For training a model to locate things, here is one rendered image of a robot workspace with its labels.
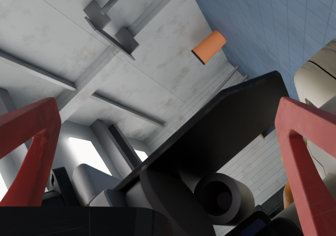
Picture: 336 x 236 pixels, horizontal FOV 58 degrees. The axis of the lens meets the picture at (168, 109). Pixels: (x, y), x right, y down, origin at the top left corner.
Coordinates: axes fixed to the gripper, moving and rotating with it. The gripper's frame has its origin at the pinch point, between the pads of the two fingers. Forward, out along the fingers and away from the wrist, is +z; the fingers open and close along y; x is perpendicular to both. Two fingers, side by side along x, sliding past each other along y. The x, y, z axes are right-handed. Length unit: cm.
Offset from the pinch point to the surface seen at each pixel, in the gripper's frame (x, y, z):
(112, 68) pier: 244, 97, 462
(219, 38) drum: 234, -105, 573
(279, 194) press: 512, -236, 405
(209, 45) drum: 248, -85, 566
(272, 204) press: 530, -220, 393
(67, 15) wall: 133, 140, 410
